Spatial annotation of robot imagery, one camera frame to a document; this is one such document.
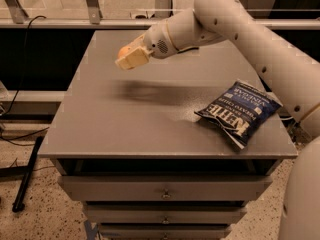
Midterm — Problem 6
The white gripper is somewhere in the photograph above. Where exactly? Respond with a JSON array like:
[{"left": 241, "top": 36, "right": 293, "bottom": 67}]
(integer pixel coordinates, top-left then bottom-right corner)
[{"left": 115, "top": 20, "right": 177, "bottom": 70}]

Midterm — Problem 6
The orange fruit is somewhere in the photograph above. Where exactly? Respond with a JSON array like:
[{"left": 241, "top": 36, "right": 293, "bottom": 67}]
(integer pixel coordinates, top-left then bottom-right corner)
[{"left": 118, "top": 46, "right": 132, "bottom": 58}]

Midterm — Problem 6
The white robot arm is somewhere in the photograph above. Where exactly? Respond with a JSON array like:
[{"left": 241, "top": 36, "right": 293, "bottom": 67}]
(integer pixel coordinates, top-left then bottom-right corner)
[{"left": 116, "top": 0, "right": 320, "bottom": 240}]

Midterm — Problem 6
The grey drawer cabinet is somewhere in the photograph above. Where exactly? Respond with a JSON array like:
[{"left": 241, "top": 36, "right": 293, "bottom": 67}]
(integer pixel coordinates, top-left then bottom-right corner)
[{"left": 37, "top": 29, "right": 299, "bottom": 240}]

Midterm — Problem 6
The blue Kettle chips bag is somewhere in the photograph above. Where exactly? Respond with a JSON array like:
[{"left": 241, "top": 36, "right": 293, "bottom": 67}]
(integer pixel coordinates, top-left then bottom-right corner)
[{"left": 195, "top": 80, "right": 282, "bottom": 149}]

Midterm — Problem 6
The top grey drawer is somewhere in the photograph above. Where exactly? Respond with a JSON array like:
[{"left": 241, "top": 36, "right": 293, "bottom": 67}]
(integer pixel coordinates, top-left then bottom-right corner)
[{"left": 58, "top": 175, "right": 272, "bottom": 201}]

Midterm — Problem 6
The grey drawer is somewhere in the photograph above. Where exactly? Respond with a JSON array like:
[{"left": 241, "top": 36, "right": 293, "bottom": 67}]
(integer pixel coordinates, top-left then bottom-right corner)
[
  {"left": 83, "top": 203, "right": 247, "bottom": 224},
  {"left": 58, "top": 175, "right": 272, "bottom": 201},
  {"left": 99, "top": 224, "right": 231, "bottom": 240}
]

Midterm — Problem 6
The middle grey drawer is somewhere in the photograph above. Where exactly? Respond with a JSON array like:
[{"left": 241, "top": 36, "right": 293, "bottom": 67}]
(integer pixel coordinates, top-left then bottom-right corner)
[{"left": 83, "top": 203, "right": 247, "bottom": 224}]

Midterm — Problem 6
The bottom grey drawer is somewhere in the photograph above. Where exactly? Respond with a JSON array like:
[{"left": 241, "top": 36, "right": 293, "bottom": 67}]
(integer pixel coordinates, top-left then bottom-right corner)
[{"left": 99, "top": 224, "right": 231, "bottom": 240}]

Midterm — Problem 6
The black floor bar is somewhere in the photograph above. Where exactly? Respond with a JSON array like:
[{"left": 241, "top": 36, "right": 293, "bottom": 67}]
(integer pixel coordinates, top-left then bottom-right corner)
[{"left": 12, "top": 137, "right": 43, "bottom": 213}]

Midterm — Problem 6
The black cable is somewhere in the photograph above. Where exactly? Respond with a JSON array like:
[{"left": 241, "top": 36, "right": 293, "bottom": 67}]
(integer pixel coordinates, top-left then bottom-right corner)
[{"left": 0, "top": 15, "right": 50, "bottom": 146}]

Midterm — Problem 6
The metal railing frame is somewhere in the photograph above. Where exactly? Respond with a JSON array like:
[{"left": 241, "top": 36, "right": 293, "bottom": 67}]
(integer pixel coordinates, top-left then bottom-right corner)
[{"left": 0, "top": 0, "right": 320, "bottom": 30}]

